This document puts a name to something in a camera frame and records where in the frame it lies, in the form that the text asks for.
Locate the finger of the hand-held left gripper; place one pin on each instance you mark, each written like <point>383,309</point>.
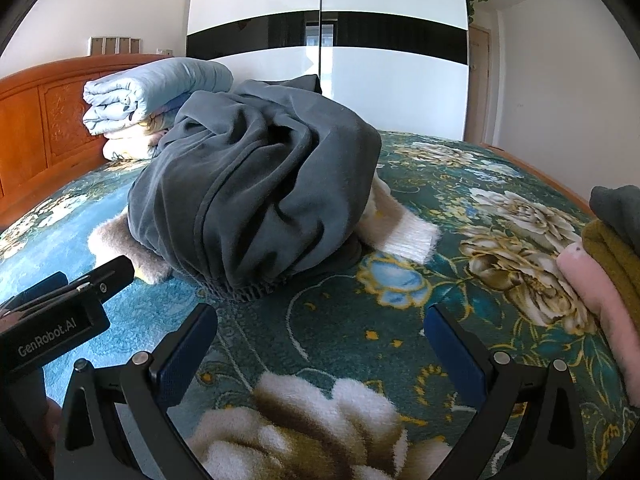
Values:
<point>107,274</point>
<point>42,287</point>

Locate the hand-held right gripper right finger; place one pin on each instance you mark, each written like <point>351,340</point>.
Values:
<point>454,351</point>

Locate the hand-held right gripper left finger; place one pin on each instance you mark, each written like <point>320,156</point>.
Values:
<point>184,356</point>

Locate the dark grey pants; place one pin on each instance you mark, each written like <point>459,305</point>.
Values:
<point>250,185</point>

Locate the green floral blanket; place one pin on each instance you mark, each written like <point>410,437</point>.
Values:
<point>350,320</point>

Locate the cream folded blanket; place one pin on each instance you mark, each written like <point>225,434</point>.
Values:
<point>125,144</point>

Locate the beige fluffy sweater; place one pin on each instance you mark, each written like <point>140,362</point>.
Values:
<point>400,230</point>

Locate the pink folded garment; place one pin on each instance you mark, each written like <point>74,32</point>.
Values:
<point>600,305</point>

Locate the wooden headboard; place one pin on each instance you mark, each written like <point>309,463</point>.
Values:
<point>40,125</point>

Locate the mustard folded garment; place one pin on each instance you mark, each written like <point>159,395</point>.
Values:
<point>612,255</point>

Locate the light blue folded quilt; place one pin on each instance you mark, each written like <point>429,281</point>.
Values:
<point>150,85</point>

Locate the grey folded garment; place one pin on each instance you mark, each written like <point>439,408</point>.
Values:
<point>617,207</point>

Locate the wooden door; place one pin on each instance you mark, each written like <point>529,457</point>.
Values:
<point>480,90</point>

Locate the white and black wardrobe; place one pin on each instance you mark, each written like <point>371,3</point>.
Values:
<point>390,85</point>

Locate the wooden bed frame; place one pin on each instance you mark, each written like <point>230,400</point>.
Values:
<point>540,175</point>

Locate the wall switch panel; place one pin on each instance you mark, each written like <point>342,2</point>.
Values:
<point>114,45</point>

